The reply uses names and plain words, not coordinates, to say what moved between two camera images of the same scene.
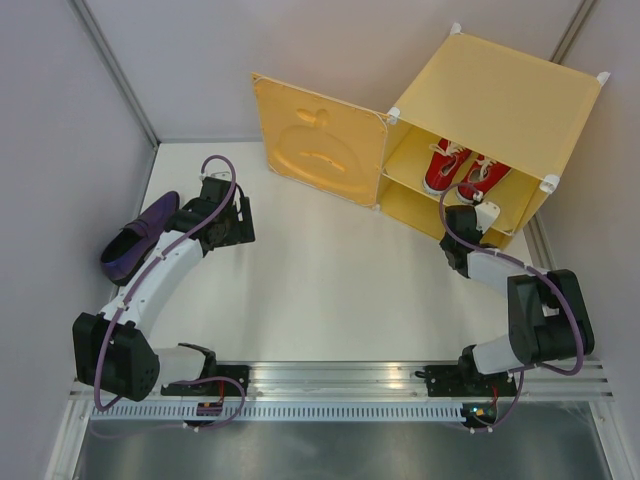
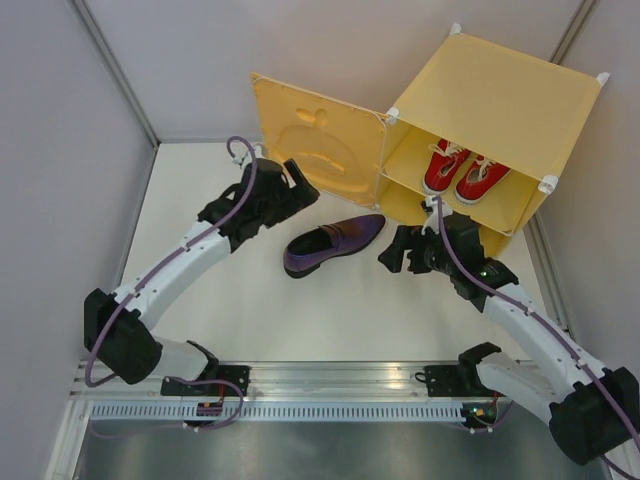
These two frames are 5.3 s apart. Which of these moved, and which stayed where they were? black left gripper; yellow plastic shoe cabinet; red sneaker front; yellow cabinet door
Moved: black left gripper
Stayed: red sneaker front; yellow cabinet door; yellow plastic shoe cabinet
